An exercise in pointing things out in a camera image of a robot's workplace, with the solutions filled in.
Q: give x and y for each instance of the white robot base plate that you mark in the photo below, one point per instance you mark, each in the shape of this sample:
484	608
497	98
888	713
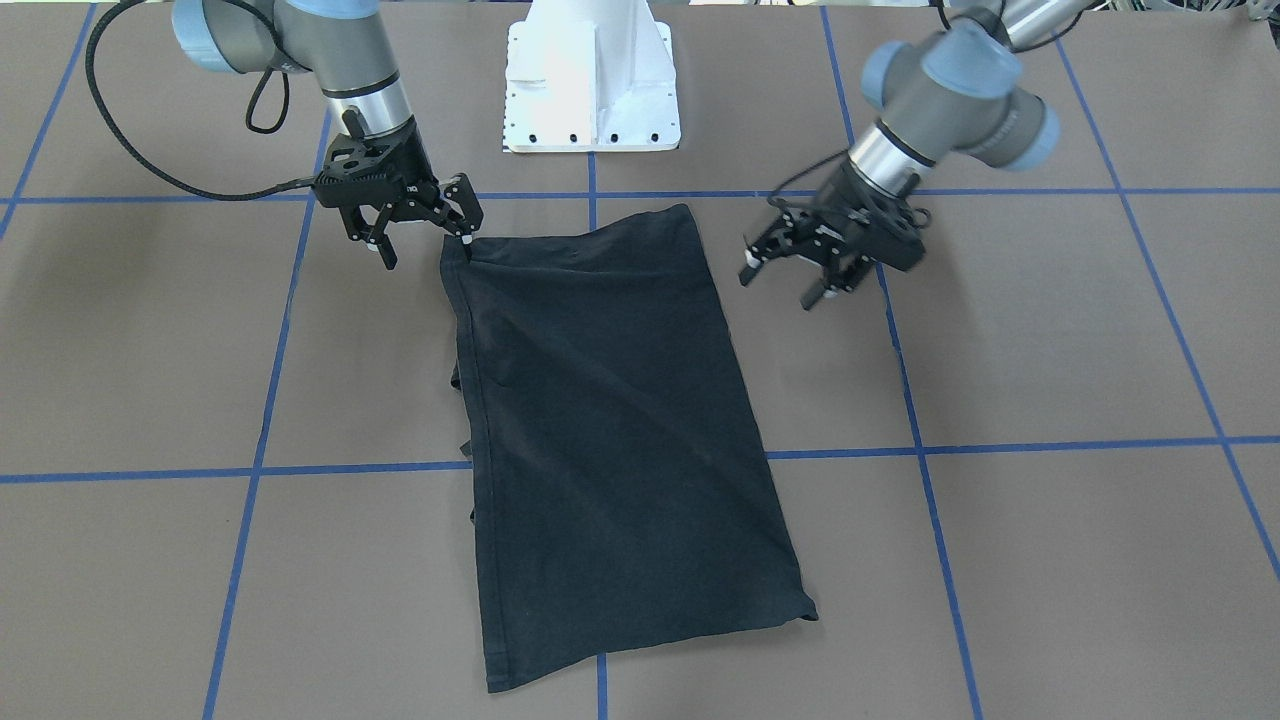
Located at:
590	76

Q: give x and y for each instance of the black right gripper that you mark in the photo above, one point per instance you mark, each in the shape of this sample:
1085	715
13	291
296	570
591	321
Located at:
409	160

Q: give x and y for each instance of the black graphic t-shirt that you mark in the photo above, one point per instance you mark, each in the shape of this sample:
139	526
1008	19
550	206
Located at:
622	496

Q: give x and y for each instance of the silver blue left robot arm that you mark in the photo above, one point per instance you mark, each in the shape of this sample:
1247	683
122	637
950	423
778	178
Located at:
956	92

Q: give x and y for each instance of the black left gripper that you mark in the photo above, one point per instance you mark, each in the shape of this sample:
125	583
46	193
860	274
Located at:
838	196

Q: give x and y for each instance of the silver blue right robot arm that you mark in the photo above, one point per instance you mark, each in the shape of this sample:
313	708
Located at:
343	43

